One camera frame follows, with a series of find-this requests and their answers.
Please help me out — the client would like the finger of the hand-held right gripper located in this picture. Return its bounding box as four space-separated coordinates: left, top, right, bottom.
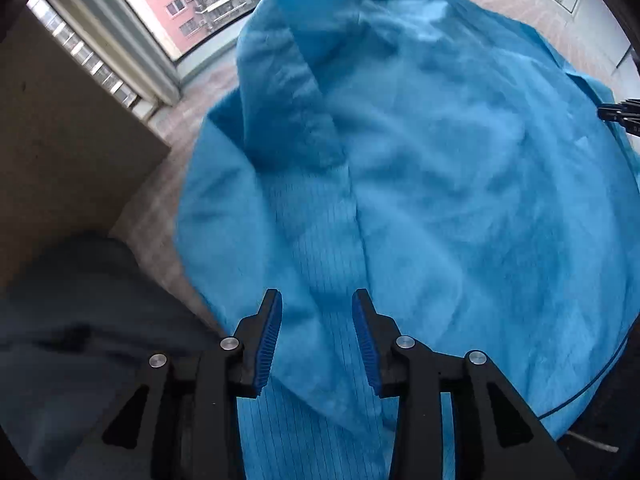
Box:
597 99 640 121
602 119 640 136

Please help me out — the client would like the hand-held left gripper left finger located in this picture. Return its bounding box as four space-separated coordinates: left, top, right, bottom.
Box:
65 288 284 480

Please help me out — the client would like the light wooden board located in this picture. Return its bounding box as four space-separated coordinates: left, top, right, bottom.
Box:
0 7 172 291

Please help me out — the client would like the blue striped jacket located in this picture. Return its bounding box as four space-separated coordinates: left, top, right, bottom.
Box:
172 0 640 480

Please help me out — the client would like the pile of dark clothes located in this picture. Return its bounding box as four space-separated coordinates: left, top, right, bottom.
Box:
0 236 228 480

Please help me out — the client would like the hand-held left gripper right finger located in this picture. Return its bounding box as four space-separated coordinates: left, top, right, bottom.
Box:
351 288 576 480

